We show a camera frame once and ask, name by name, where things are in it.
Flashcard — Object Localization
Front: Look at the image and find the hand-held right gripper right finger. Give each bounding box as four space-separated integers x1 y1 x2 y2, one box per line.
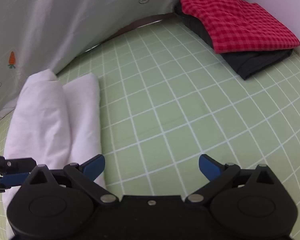
184 154 276 206

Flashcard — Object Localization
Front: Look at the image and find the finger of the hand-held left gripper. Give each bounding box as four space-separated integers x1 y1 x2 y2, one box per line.
0 155 37 175
0 172 30 193

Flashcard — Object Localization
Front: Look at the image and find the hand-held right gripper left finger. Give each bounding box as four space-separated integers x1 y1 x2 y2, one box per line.
27 154 119 206

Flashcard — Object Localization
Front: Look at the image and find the white garment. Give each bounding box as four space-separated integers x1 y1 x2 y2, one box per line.
2 69 107 238

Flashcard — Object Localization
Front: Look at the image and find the green grid mat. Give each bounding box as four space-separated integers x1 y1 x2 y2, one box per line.
0 17 300 240

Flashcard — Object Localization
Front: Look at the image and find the black folded garment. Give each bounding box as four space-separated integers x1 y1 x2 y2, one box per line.
175 5 294 81

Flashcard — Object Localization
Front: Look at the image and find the red checked folded garment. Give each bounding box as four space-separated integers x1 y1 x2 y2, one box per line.
179 0 300 54

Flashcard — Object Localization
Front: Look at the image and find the grey carrot print sheet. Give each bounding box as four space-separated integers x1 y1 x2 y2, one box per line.
0 0 245 117

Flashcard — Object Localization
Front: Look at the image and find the white partition board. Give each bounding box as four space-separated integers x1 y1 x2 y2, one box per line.
241 0 300 66

